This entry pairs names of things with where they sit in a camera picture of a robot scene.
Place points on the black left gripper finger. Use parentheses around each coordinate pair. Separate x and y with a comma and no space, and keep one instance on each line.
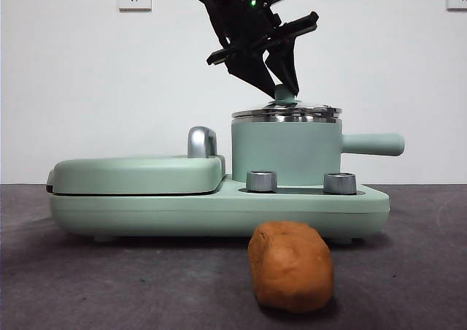
(250,69)
(286,67)

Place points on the glass pot lid green knob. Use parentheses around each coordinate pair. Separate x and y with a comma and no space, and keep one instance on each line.
(284,95)

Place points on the brown potato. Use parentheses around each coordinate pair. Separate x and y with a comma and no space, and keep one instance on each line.
(292,268)

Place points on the silver control knob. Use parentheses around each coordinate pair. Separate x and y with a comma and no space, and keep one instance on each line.
(262,181)
(340,184)

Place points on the mint green breakfast maker base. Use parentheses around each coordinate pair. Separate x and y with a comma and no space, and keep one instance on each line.
(182,217)

